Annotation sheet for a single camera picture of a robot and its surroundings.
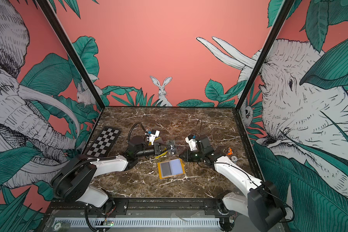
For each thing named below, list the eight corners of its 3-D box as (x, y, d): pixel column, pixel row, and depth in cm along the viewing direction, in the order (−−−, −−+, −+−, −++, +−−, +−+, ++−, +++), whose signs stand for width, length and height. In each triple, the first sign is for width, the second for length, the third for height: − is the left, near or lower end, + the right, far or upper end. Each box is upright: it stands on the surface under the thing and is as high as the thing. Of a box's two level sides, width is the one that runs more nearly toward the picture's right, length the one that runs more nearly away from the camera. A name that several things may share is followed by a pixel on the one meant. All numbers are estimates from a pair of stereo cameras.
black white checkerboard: (89, 156, 94) (85, 153, 91) (105, 130, 108) (103, 126, 105) (105, 159, 93) (103, 156, 90) (120, 132, 107) (119, 129, 103)
